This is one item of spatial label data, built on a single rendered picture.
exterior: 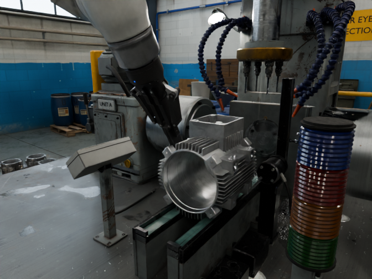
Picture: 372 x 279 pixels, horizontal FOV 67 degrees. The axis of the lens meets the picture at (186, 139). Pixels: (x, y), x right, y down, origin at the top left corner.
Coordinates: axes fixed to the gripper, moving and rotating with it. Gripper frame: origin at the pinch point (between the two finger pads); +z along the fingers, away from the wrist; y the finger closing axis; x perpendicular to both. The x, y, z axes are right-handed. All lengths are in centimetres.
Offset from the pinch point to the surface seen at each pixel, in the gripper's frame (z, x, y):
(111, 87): 10, -30, 59
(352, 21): 195, -516, 26
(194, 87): 108, -172, 130
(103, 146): -1.0, 9.1, 16.4
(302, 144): -15.3, 11.9, -33.9
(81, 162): -3.0, 16.5, 15.4
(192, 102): 13.2, -29.5, 16.1
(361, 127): 13.7, -26.2, -37.4
